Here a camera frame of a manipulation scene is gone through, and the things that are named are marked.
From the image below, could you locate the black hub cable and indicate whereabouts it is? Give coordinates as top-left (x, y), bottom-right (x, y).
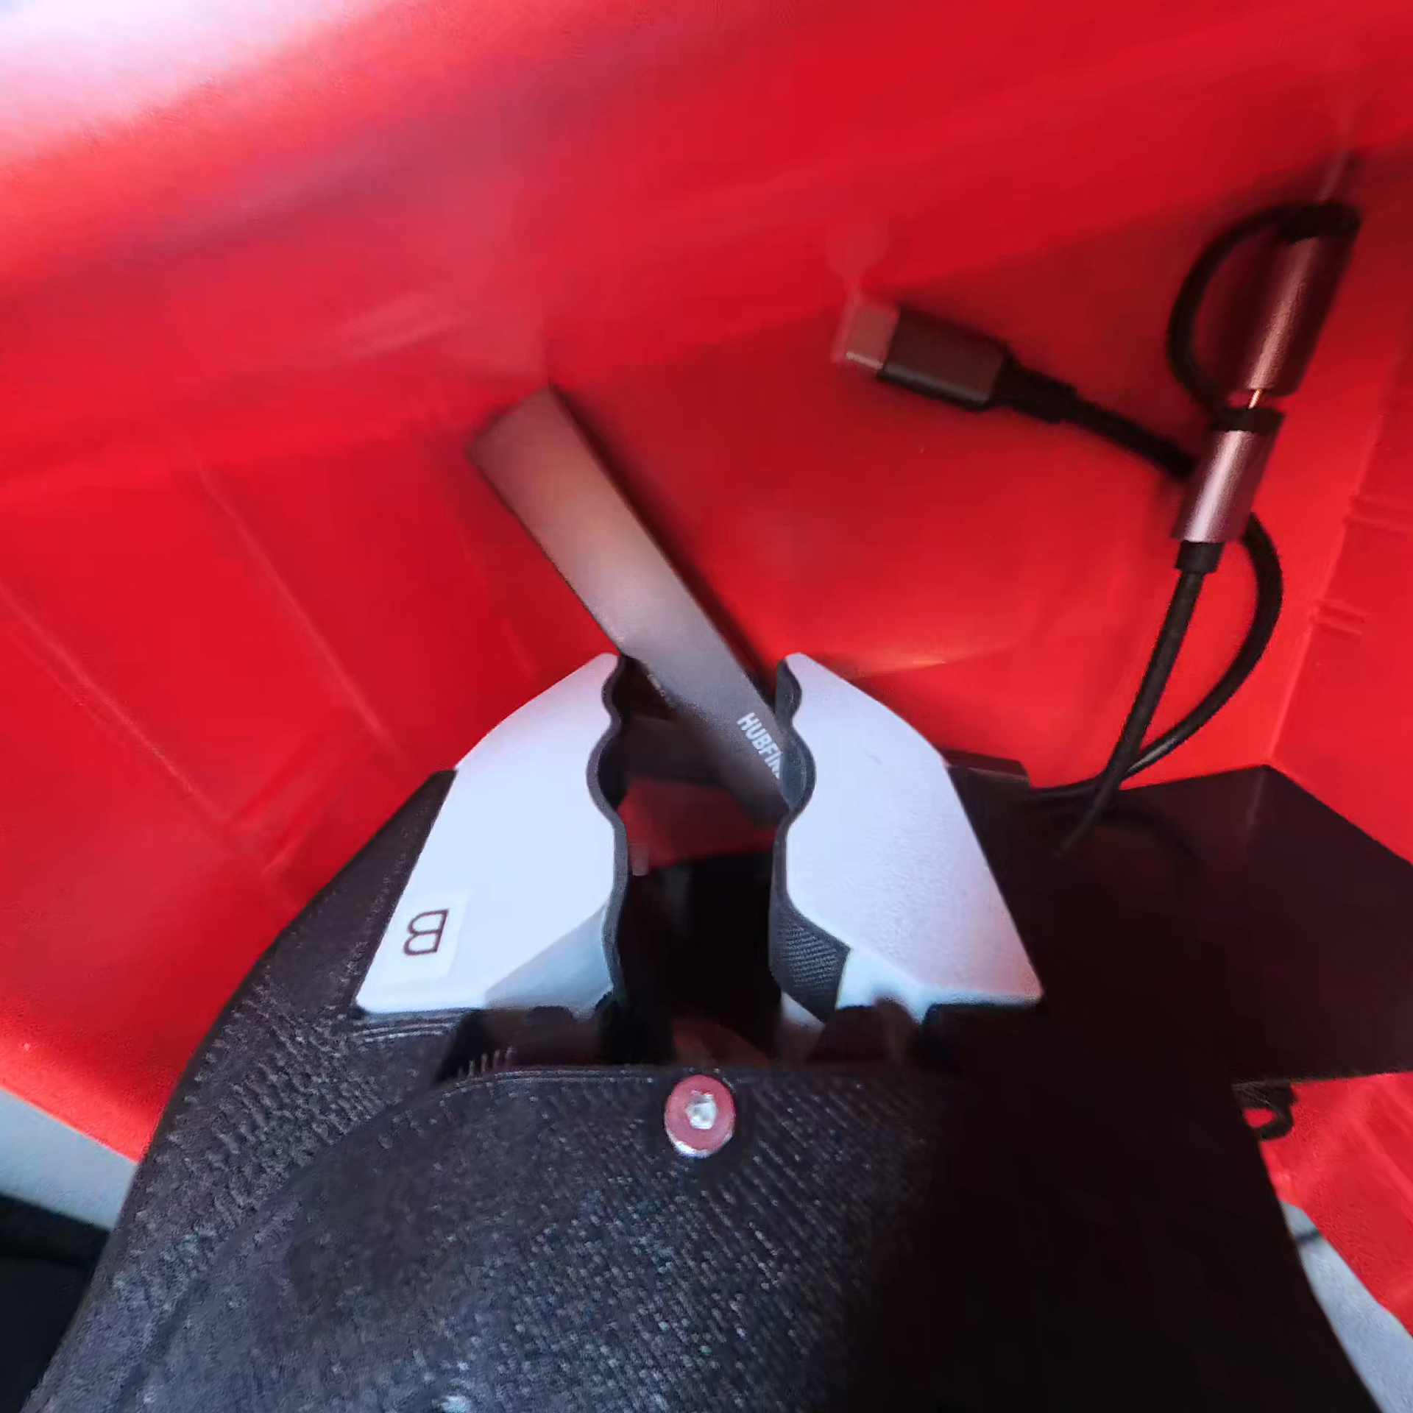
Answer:
top-left (1052, 537), bottom-right (1209, 856)
top-left (994, 365), bottom-right (1287, 795)

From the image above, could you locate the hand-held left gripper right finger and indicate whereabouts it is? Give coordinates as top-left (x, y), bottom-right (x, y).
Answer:
top-left (766, 653), bottom-right (1044, 1023)

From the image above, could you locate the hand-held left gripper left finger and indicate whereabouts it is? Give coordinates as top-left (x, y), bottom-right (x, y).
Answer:
top-left (353, 651), bottom-right (634, 1014)

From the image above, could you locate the silver hub cable connector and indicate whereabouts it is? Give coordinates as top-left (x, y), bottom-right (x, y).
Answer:
top-left (1166, 201), bottom-right (1361, 544)
top-left (833, 301), bottom-right (1013, 413)

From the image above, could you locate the red plastic bin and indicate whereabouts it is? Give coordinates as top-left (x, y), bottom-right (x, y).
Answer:
top-left (0, 0), bottom-right (1413, 1338)

